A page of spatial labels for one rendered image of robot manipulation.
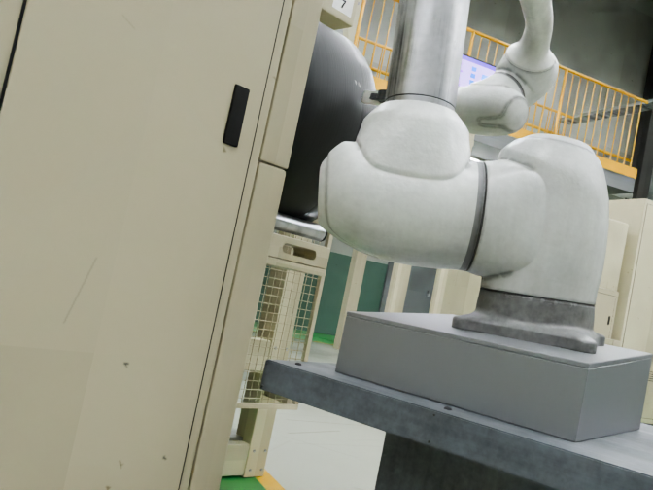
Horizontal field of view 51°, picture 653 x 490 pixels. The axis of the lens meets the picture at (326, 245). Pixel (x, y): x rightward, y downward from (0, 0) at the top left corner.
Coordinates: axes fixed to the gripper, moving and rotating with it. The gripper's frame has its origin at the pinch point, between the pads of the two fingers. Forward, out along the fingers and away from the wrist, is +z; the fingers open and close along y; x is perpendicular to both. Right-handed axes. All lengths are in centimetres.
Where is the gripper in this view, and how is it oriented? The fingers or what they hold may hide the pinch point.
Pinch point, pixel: (374, 97)
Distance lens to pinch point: 172.9
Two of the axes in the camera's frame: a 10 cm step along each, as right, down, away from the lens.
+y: -6.9, -1.9, -7.0
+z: -6.6, -2.3, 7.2
